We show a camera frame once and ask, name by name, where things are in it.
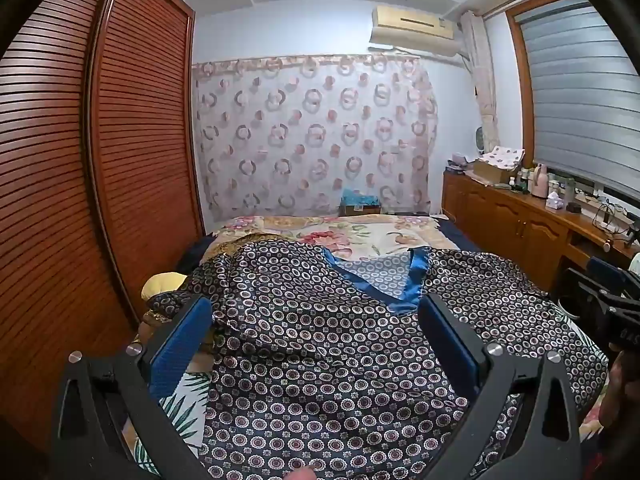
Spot long wooden cabinet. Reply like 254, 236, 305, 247
441, 169, 640, 297

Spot white power strip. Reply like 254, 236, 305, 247
595, 210, 634, 234

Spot wooden window frame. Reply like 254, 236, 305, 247
477, 0, 596, 167

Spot gold patterned cloth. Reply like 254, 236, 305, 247
212, 232, 301, 261

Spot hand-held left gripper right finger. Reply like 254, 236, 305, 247
417, 292, 584, 480

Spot yellow cushion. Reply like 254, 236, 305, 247
140, 272, 189, 302

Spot wall air conditioner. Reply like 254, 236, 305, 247
369, 5, 463, 59

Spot floral fleece blanket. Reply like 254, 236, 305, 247
207, 214, 461, 266

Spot navy circle patterned garment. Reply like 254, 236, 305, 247
147, 239, 609, 480

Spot circle patterned wall cloth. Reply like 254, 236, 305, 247
191, 55, 440, 221

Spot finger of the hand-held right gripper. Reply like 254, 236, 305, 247
564, 257, 637, 312

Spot lace curtain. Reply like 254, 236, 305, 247
460, 10, 503, 154

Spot person's right hand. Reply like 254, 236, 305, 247
597, 347, 640, 432

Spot pink thermos jug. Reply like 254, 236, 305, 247
531, 162, 549, 197

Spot floral print cloth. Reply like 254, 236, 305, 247
482, 145, 526, 169

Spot leaf print sheet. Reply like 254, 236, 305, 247
122, 369, 217, 480

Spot grey trash bin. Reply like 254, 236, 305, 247
557, 271, 589, 322

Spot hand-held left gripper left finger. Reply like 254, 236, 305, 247
50, 294, 216, 480

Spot grey zebra window blind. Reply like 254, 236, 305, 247
514, 0, 640, 187

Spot open cardboard box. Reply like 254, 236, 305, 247
472, 159, 519, 184

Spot cardboard box with blue top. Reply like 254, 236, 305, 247
340, 188, 382, 217

